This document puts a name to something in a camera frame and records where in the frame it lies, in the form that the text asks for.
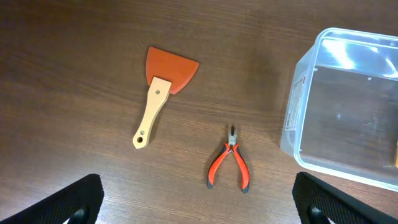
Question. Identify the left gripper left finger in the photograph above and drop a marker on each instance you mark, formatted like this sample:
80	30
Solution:
79	202

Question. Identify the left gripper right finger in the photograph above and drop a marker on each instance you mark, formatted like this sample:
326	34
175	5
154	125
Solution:
319	202

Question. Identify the clear plastic container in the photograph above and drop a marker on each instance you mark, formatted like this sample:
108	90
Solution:
341	116

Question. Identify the orange handled pliers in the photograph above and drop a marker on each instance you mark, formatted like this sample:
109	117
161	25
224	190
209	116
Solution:
230	148

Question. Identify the orange scraper wooden handle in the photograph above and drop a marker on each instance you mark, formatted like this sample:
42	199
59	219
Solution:
166	74

